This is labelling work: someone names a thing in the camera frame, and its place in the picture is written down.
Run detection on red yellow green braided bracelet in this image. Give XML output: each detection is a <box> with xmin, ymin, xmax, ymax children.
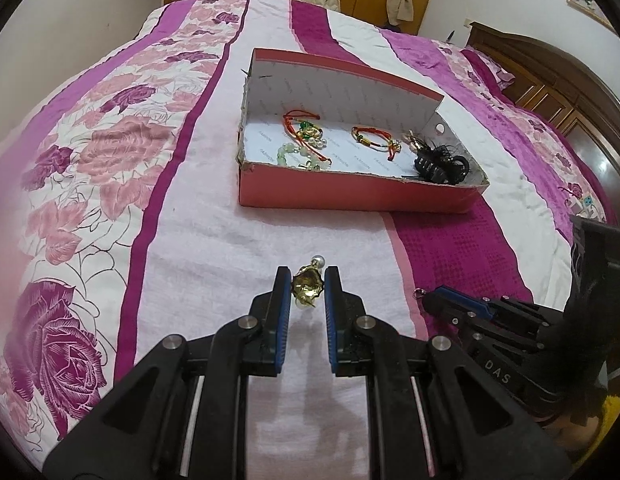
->
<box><xmin>350</xmin><ymin>125</ymin><xmax>397</xmax><ymax>153</ymax></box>

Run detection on purple white floral blanket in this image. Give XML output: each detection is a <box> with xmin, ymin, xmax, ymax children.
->
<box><xmin>0</xmin><ymin>0</ymin><xmax>616</xmax><ymax>480</ymax></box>

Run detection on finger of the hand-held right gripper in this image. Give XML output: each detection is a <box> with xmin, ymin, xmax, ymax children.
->
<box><xmin>435</xmin><ymin>286</ymin><xmax>496</xmax><ymax>321</ymax></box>
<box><xmin>424</xmin><ymin>294</ymin><xmax>473</xmax><ymax>331</ymax></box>

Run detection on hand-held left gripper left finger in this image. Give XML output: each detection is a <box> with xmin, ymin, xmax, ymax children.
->
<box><xmin>42</xmin><ymin>266</ymin><xmax>293</xmax><ymax>480</ymax></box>

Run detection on dark wooden headboard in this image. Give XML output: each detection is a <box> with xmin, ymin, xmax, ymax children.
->
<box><xmin>462</xmin><ymin>21</ymin><xmax>620</xmax><ymax>226</ymax></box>

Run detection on black feather hair clip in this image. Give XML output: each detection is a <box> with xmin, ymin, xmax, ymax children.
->
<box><xmin>402</xmin><ymin>141</ymin><xmax>472</xmax><ymax>186</ymax></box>

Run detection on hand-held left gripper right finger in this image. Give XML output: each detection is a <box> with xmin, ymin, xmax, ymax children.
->
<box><xmin>324</xmin><ymin>266</ymin><xmax>573</xmax><ymax>480</ymax></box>

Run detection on pale jade bead bracelet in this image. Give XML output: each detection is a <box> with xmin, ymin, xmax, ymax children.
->
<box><xmin>276</xmin><ymin>142</ymin><xmax>333</xmax><ymax>172</ymax></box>

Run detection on red string bracelet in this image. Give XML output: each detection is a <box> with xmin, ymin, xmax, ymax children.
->
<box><xmin>281</xmin><ymin>108</ymin><xmax>323</xmax><ymax>136</ymax></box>

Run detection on pink cardboard box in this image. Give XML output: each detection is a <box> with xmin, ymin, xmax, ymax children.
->
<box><xmin>235</xmin><ymin>47</ymin><xmax>491</xmax><ymax>213</ymax></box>

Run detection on beige hanging cloth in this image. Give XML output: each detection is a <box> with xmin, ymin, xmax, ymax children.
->
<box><xmin>385</xmin><ymin>0</ymin><xmax>415</xmax><ymax>26</ymax></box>

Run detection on gold flower pearl chain earring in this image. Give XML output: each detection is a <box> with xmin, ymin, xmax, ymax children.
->
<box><xmin>299</xmin><ymin>126</ymin><xmax>331</xmax><ymax>153</ymax></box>

